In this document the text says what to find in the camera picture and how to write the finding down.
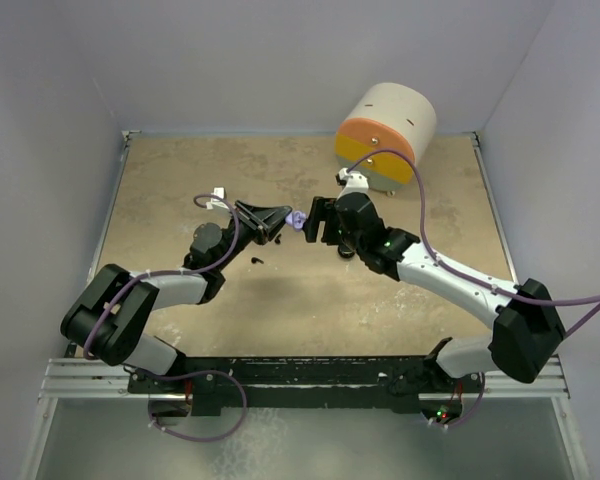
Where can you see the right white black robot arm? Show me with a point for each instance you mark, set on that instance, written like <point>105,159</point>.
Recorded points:
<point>525,328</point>

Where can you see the round cream drawer cabinet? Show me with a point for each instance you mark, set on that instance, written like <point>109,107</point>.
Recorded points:
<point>389,116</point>

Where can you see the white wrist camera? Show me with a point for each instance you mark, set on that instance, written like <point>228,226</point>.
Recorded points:
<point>351,182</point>
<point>217,200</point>

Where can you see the black earbud charging case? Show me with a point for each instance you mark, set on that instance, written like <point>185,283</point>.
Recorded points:
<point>345,252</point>

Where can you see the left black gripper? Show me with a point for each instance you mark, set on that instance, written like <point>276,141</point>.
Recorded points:
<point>270,220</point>

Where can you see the purple earbud charging case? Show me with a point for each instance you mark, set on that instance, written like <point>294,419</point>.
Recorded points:
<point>296,220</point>

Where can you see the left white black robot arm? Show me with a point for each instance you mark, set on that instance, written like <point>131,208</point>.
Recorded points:
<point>109,318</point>

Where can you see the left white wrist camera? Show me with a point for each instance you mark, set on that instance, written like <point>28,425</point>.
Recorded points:
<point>217,200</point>

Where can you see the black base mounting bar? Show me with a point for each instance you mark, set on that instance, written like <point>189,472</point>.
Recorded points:
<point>396,383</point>

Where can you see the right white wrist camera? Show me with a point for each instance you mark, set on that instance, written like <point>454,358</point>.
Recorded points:
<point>351,182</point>

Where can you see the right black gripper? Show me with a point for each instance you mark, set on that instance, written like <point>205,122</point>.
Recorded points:
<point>322,209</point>

